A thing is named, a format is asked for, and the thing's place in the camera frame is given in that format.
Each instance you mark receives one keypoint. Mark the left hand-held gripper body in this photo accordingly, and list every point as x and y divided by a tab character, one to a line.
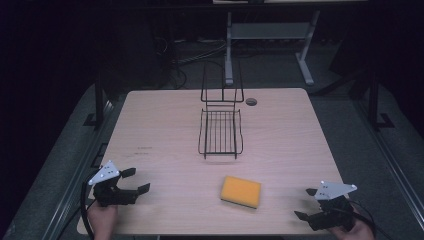
111	195

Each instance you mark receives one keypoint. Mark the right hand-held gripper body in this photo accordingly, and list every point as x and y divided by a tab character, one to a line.
333	210

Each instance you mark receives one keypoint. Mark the yellow sponge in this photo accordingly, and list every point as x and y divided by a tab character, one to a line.
240	191

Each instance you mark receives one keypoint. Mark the person's left hand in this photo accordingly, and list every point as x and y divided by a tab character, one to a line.
101	220

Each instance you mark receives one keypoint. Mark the person's right hand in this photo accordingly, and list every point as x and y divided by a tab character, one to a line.
356	233

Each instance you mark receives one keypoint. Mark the black metal stand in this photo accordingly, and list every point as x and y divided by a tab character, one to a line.
99	100
374	103

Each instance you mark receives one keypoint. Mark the round table grommet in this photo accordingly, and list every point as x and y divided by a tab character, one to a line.
251	102

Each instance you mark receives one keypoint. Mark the aluminium frame rail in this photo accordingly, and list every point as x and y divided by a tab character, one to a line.
393	160
76	180

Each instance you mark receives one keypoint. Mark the grey metal desk frame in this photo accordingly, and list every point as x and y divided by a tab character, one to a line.
270	31

